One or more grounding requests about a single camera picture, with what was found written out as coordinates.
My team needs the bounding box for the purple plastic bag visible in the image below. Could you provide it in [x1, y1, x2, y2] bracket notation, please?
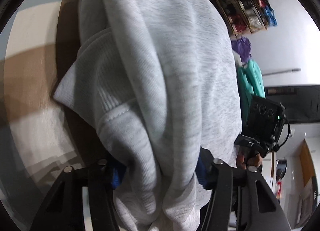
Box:
[231, 37, 252, 63]

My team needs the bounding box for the metal rod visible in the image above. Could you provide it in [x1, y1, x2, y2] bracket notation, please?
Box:
[261, 67, 301, 76]

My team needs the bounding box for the wooden shoe rack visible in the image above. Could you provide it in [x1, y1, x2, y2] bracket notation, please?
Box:
[206, 0, 268, 38]

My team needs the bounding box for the black cable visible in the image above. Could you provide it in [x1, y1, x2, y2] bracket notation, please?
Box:
[273, 118, 292, 152]

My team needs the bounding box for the teal garment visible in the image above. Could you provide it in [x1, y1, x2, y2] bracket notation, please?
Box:
[237, 60, 266, 112]

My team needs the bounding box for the dark cabinet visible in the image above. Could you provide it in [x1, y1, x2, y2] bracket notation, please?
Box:
[264, 85, 320, 125]

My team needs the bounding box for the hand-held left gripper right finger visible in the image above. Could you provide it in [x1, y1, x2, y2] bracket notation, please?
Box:
[195, 147, 292, 231]

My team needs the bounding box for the light grey hoodie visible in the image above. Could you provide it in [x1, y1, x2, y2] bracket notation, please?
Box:
[52, 0, 243, 231]

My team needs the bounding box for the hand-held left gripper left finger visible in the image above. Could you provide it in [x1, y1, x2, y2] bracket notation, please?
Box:
[30, 157, 125, 231]

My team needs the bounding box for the person's right hand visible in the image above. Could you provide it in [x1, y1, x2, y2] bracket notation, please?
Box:
[236, 146, 263, 172]

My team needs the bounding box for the beige blue checked bed sheet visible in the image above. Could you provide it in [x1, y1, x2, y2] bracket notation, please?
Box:
[0, 0, 115, 198]

